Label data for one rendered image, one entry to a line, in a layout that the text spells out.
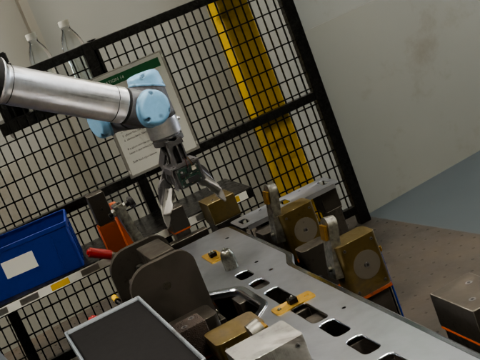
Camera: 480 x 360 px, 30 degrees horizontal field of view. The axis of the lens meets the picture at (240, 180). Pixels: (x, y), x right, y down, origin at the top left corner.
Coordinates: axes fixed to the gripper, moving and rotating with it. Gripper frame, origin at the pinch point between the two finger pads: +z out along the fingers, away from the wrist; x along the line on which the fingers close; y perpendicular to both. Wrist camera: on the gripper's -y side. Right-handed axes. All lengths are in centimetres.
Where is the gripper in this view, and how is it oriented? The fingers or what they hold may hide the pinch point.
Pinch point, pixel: (196, 214)
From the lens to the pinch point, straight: 209.4
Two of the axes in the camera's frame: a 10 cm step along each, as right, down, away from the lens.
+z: 3.5, 9.0, 2.4
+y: 3.5, 1.1, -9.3
